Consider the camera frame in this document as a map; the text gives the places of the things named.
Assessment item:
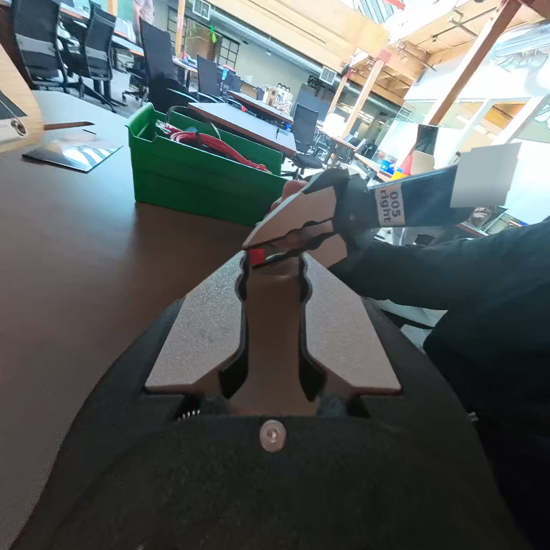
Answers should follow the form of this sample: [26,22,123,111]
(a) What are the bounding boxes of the person's dark clothed body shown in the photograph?
[423,275,550,550]

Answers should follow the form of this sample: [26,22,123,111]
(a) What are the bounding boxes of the black office chair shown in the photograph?
[281,102,324,178]
[196,55,225,103]
[11,0,69,93]
[79,3,119,110]
[139,18,199,113]

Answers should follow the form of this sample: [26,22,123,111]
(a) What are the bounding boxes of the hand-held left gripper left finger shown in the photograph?
[145,250,250,399]

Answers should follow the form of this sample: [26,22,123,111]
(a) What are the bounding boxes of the person's right forearm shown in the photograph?
[329,221,550,312]

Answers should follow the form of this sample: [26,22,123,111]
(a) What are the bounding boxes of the pale grey chair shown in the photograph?
[377,298,435,331]

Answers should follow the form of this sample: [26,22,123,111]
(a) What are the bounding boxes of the green plastic bin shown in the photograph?
[125,102,287,227]

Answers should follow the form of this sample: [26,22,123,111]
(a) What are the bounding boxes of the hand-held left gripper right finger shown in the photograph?
[297,254,403,402]

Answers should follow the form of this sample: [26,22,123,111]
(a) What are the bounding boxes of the red network cable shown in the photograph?
[157,121,271,173]

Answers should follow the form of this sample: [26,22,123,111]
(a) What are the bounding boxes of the grey top desk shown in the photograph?
[188,101,298,156]

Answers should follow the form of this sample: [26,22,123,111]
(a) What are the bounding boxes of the person's right hand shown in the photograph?
[270,180,311,251]

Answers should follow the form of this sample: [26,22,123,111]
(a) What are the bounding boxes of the black board book stand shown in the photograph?
[0,43,44,154]

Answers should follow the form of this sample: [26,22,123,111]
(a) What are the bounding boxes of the dark mouse pad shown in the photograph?
[22,137,124,174]

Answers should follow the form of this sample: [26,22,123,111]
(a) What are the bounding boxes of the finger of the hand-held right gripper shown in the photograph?
[242,169,349,251]
[251,233,349,270]

